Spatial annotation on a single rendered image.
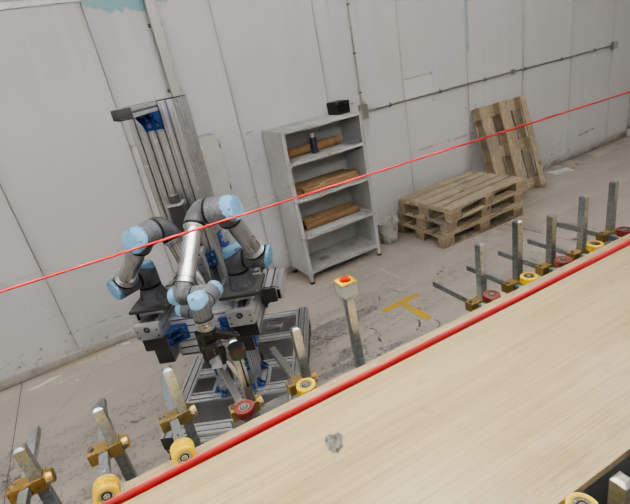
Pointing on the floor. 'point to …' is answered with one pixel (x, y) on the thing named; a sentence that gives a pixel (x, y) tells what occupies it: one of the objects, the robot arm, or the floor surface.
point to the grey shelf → (333, 233)
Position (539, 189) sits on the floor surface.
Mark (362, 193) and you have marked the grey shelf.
